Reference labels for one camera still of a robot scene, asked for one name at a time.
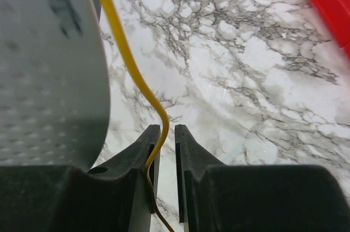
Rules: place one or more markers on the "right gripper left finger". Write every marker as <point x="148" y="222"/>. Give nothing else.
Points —
<point x="109" y="197"/>

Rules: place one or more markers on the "white plastic cable spool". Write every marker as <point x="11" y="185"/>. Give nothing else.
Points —
<point x="55" y="98"/>

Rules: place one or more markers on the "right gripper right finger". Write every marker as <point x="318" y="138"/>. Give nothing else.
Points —
<point x="213" y="196"/>

